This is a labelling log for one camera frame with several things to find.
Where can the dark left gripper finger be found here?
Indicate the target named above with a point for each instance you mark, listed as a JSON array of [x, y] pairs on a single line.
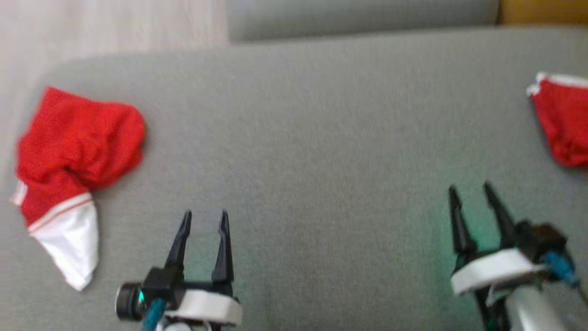
[[179, 243], [223, 248]]

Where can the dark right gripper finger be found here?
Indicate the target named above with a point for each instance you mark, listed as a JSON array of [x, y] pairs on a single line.
[[501, 220], [460, 225]]

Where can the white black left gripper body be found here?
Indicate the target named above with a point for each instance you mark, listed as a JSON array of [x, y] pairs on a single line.
[[206, 308]]

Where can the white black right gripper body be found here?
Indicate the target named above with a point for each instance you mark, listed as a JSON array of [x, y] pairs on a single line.
[[496, 271]]

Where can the red white-panelled sports garment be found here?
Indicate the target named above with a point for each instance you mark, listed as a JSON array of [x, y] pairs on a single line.
[[78, 138]]

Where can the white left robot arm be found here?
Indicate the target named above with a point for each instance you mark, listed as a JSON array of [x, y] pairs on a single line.
[[181, 328]]

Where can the red garment with white trim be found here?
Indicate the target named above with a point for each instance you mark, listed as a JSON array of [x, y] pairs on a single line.
[[567, 124]]

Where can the grey fabric sofa seat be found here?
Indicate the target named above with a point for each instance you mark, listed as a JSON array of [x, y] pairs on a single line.
[[321, 138]]

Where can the grey fabric sofa backrest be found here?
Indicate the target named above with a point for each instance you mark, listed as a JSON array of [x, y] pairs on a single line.
[[367, 18]]

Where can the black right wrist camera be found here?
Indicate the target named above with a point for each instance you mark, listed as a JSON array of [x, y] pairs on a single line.
[[542, 239]]

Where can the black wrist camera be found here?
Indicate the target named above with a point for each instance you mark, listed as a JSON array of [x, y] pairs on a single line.
[[542, 239], [138, 299]]

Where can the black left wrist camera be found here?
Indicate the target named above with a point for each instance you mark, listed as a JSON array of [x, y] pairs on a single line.
[[138, 299]]

